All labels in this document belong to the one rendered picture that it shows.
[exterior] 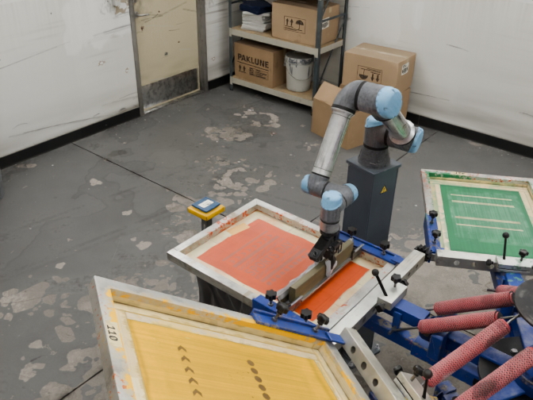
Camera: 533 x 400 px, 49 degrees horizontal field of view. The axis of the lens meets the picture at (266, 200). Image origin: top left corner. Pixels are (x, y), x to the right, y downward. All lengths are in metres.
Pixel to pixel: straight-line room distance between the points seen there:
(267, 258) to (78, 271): 1.93
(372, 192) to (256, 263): 0.66
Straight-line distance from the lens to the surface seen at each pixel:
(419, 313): 2.22
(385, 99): 2.26
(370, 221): 2.87
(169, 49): 6.58
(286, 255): 2.55
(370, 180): 2.76
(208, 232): 2.64
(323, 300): 2.34
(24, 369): 3.60
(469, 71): 6.01
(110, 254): 4.29
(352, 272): 2.49
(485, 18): 5.86
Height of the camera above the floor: 2.47
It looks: 31 degrees down
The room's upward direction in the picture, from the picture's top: 1 degrees clockwise
